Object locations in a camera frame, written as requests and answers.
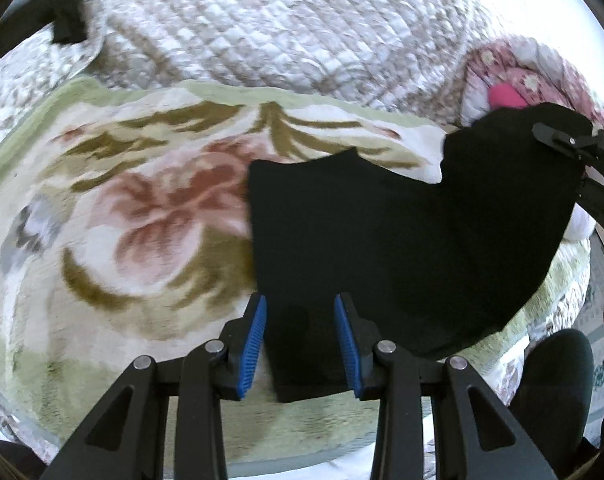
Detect black pants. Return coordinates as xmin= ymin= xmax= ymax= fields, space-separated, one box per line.
xmin=248 ymin=103 xmax=593 ymax=403

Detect pink floral folded duvet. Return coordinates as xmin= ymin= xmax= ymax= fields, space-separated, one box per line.
xmin=458 ymin=34 xmax=604 ymax=241

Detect quilted grey white bedspread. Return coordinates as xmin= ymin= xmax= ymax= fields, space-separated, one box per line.
xmin=0 ymin=0 xmax=495 ymax=142

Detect floral fleece blanket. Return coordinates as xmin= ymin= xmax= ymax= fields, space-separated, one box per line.
xmin=0 ymin=75 xmax=594 ymax=480

